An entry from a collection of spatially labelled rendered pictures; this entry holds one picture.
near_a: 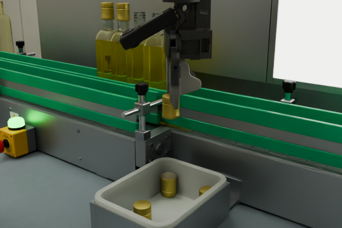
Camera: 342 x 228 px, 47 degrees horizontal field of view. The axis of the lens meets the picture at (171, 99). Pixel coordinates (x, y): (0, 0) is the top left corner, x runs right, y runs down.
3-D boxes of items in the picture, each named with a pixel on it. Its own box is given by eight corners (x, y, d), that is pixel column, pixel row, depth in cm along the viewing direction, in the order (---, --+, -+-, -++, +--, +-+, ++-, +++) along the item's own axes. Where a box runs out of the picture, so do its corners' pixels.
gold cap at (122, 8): (133, 20, 103) (132, 2, 102) (123, 21, 100) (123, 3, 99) (122, 19, 105) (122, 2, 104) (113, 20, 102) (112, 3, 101)
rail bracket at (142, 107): (177, 126, 94) (177, 75, 90) (129, 148, 81) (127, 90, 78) (167, 123, 96) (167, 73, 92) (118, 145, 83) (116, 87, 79)
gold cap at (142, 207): (143, 232, 73) (143, 211, 72) (129, 225, 75) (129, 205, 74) (155, 223, 76) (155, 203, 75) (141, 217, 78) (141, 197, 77)
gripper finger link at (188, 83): (203, 110, 74) (202, 60, 73) (171, 112, 73) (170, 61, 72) (199, 108, 77) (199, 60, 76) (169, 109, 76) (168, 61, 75)
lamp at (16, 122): (28, 126, 111) (27, 117, 110) (13, 132, 107) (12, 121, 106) (19, 123, 113) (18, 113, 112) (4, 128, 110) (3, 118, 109)
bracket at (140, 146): (173, 155, 95) (173, 128, 93) (147, 170, 87) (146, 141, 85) (161, 152, 97) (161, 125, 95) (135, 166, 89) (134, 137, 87)
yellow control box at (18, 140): (37, 151, 113) (35, 126, 111) (13, 160, 107) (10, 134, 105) (23, 145, 117) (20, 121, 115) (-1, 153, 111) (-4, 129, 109)
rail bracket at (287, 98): (302, 134, 92) (307, 77, 88) (290, 143, 86) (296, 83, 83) (285, 130, 94) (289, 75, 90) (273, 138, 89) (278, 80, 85)
